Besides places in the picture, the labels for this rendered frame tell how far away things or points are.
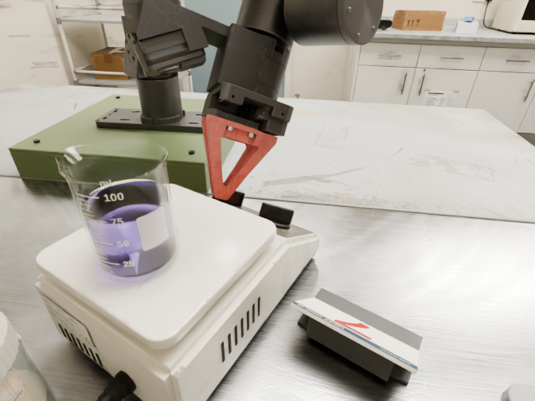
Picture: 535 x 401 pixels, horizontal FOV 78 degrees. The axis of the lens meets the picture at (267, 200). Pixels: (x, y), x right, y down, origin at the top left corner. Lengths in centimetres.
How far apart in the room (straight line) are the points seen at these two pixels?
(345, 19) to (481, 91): 258
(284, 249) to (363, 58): 236
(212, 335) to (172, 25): 24
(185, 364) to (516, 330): 27
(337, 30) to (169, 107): 32
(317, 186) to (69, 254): 33
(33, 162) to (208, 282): 40
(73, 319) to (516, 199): 53
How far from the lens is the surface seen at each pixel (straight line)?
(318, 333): 27
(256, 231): 24
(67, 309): 25
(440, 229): 44
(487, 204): 53
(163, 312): 20
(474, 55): 275
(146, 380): 22
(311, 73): 316
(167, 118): 54
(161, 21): 32
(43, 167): 56
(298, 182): 48
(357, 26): 29
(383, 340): 27
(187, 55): 31
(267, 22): 33
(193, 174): 44
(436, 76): 271
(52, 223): 46
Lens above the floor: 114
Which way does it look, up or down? 33 degrees down
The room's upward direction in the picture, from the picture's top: 1 degrees clockwise
